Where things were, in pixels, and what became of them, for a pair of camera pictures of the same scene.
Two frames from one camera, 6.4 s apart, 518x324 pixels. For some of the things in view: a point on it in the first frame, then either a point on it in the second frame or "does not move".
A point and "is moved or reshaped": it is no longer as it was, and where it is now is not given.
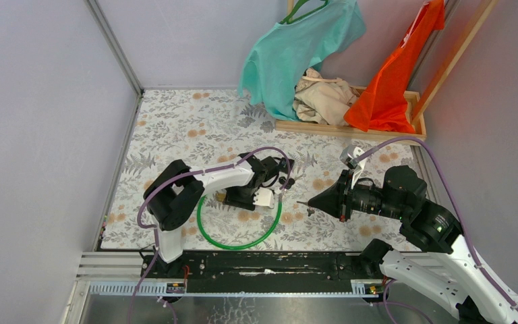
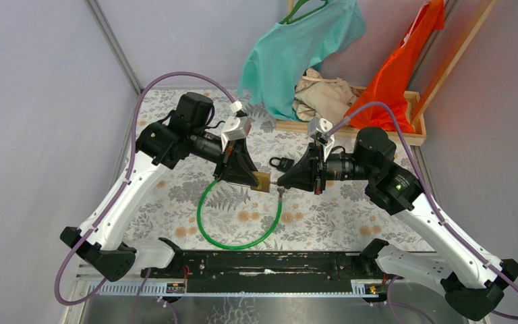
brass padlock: [220, 197] is moved or reshaped
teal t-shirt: [278, 59] does not move
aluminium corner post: [119, 54] does not move
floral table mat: [212, 127] does not move
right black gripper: [336, 200] → [307, 173]
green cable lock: [241, 248] does not move
